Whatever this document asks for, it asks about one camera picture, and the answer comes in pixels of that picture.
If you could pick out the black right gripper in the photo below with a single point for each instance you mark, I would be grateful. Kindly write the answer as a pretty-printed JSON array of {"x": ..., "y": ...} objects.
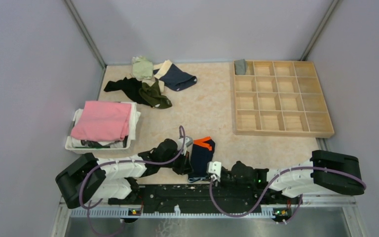
[{"x": 222, "y": 186}]

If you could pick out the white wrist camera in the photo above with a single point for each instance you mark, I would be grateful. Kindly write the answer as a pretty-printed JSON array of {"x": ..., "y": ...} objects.
[
  {"x": 185, "y": 145},
  {"x": 214, "y": 169}
]

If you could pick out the light green underwear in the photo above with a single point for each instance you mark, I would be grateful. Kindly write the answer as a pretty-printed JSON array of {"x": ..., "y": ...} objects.
[{"x": 142, "y": 68}]

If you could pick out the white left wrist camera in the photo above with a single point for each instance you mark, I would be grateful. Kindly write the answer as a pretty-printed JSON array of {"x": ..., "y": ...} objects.
[{"x": 185, "y": 145}]

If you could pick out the grey underwear white waistband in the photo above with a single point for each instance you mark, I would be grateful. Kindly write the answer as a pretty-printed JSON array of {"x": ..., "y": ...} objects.
[{"x": 240, "y": 67}]

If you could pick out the navy underwear cream waistband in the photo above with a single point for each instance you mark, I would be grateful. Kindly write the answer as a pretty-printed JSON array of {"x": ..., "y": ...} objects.
[{"x": 173, "y": 77}]

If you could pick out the pink folded cloth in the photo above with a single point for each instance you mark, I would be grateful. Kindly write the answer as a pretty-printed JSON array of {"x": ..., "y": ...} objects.
[{"x": 103, "y": 121}]

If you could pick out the black underwear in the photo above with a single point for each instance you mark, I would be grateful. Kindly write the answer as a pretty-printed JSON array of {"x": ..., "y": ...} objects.
[{"x": 130, "y": 87}]

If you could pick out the navy orange underwear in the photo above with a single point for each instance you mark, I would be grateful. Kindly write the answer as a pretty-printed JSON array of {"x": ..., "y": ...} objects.
[{"x": 202, "y": 153}]

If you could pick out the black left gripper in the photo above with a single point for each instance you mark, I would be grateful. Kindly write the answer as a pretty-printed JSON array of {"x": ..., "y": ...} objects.
[{"x": 184, "y": 167}]

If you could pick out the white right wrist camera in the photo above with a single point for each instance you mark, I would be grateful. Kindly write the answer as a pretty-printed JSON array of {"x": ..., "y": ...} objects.
[{"x": 214, "y": 169}]

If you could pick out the dark green underwear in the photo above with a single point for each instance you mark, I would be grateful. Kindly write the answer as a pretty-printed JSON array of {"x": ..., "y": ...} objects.
[{"x": 153, "y": 96}]

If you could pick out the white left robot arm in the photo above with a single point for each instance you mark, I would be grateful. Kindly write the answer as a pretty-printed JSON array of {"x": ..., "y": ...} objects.
[{"x": 93, "y": 179}]

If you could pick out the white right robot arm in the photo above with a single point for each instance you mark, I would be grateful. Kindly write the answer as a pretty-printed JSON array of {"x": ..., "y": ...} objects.
[{"x": 324, "y": 171}]

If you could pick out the wooden compartment tray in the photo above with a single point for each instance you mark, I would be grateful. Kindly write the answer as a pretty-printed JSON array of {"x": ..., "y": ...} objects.
[{"x": 280, "y": 98}]

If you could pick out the aluminium frame rail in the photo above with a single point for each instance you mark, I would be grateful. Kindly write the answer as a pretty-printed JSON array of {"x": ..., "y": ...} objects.
[{"x": 318, "y": 216}]

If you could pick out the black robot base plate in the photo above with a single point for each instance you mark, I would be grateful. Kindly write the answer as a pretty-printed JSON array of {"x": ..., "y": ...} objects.
[{"x": 191, "y": 199}]

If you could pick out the white perforated plastic basket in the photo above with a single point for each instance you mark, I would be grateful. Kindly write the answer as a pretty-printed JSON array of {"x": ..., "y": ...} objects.
[{"x": 116, "y": 147}]

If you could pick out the white folded cloth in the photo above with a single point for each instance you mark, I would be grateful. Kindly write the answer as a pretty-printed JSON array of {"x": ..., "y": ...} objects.
[{"x": 135, "y": 115}]

